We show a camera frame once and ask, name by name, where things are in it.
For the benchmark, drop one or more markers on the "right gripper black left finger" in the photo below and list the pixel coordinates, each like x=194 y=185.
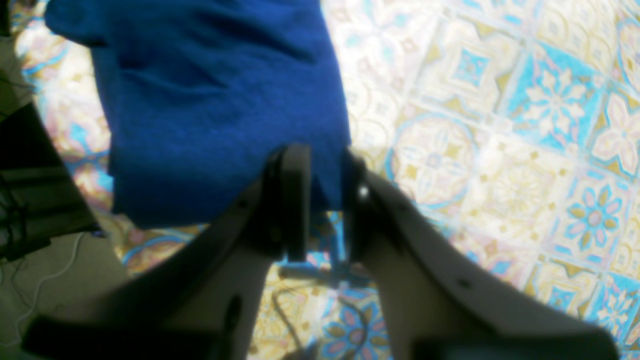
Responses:
x=201 y=303

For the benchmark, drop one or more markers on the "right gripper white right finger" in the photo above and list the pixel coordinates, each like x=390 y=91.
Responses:
x=436 y=303

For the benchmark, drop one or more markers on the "blue long-sleeve T-shirt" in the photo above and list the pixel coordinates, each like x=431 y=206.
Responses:
x=197 y=95

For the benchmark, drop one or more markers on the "patterned tile tablecloth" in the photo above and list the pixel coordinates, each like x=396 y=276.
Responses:
x=513 y=124

